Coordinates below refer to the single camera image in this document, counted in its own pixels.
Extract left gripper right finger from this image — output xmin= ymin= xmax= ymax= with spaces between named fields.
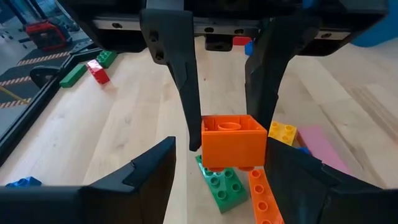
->
xmin=263 ymin=138 xmax=398 ymax=224

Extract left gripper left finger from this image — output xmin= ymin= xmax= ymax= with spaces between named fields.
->
xmin=0 ymin=136 xmax=177 ymax=224

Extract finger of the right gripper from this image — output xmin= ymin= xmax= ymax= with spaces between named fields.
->
xmin=139 ymin=8 xmax=203 ymax=152
xmin=244 ymin=15 xmax=322 ymax=133

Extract red rectangular block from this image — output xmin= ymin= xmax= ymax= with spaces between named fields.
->
xmin=86 ymin=58 xmax=111 ymax=85
xmin=232 ymin=36 xmax=253 ymax=47

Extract pink long block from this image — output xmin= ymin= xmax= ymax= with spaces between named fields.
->
xmin=295 ymin=125 xmax=354 ymax=175

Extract yellow square block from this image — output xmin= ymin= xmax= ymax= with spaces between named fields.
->
xmin=267 ymin=120 xmax=299 ymax=147

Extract orange square block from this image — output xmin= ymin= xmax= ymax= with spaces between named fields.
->
xmin=201 ymin=114 xmax=269 ymax=172

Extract green rectangular block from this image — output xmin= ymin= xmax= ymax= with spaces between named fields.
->
xmin=95 ymin=49 xmax=118 ymax=69
xmin=195 ymin=154 xmax=250 ymax=215

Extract red and black toolbox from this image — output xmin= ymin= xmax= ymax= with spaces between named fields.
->
xmin=24 ymin=19 xmax=73 ymax=52

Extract orange rectangular block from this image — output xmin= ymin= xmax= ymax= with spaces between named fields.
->
xmin=248 ymin=169 xmax=285 ymax=224

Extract green long block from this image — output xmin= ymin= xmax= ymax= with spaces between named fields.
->
xmin=58 ymin=63 xmax=89 ymax=89

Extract blue square block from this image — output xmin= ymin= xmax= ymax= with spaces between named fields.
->
xmin=5 ymin=176 xmax=43 ymax=188

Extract blue plastic bin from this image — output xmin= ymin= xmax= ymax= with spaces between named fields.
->
xmin=351 ymin=0 xmax=398 ymax=49

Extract black aluminium table frame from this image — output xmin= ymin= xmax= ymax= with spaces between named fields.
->
xmin=0 ymin=46 xmax=105 ymax=167

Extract yellow hanging cable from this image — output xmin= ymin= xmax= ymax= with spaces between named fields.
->
xmin=0 ymin=85 xmax=30 ymax=105

